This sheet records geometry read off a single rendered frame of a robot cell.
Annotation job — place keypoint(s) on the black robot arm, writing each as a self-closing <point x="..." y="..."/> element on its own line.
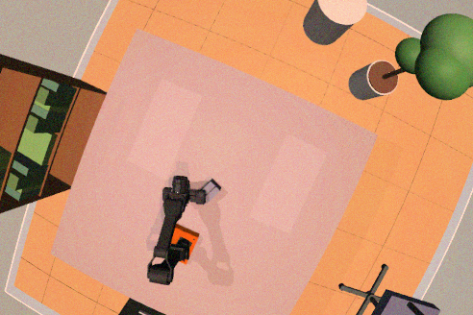
<point x="173" y="253"/>

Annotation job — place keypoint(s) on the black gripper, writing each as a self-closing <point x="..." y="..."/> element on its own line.
<point x="195" y="196"/>

